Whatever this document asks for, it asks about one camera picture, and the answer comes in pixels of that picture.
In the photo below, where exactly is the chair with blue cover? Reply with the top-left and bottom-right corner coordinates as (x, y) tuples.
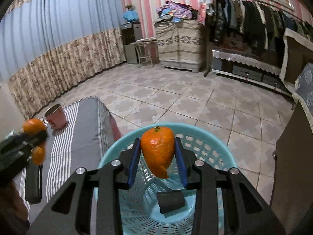
(292, 63), (313, 130)

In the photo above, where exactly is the light blue plastic basket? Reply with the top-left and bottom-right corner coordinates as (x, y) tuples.
(94, 122), (239, 235)

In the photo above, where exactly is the beige patterned fabric wardrobe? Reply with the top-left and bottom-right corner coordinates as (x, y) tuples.
(154, 20), (206, 73)

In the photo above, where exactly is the grey striped tablecloth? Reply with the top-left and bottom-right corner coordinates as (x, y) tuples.
(14, 97), (122, 222)

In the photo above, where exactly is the small wooden side table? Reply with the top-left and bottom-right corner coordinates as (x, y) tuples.
(132, 37), (157, 68)

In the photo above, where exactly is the black water dispenser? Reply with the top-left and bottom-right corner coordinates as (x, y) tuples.
(121, 21), (143, 64)

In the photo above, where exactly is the pile of colourful clothes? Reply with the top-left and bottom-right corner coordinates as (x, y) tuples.
(156, 1), (198, 23)

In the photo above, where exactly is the clothes rack with garments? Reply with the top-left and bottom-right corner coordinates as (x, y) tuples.
(203, 0), (312, 67)

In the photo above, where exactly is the orange peel piece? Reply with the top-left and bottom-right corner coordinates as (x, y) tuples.
(141, 125), (175, 179)

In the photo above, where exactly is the pink metal mug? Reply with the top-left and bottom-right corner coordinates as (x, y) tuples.
(45, 104), (67, 130)

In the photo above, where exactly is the blue bag on dispenser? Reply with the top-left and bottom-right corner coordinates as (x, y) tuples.
(123, 4), (139, 22)

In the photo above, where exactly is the low tv cabinet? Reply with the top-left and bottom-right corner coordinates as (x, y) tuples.
(211, 49), (291, 96)

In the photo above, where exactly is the blue floral curtain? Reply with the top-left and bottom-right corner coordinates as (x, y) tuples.
(1, 0), (126, 118)

